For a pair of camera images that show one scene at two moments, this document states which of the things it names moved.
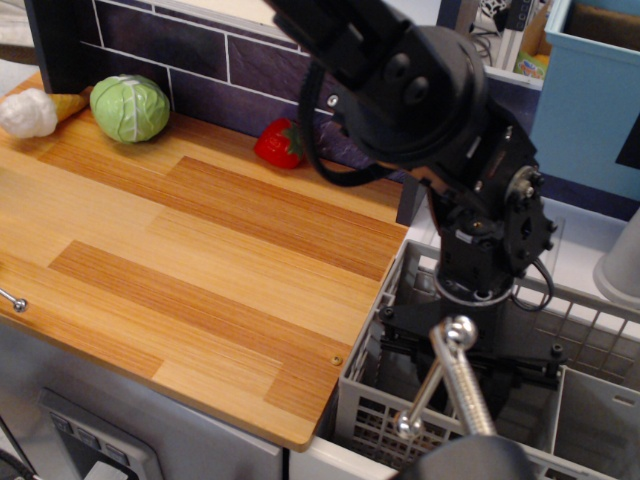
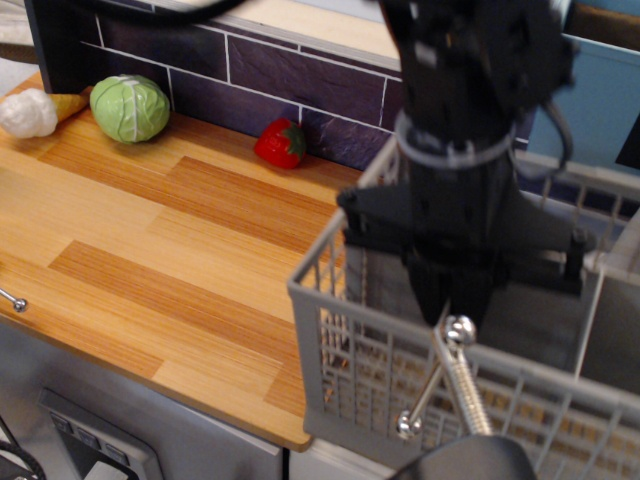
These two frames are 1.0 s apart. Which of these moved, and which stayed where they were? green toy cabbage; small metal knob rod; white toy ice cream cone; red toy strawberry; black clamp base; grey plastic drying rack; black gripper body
Moved: black gripper body; grey plastic drying rack
Stayed: black clamp base; small metal knob rod; red toy strawberry; green toy cabbage; white toy ice cream cone
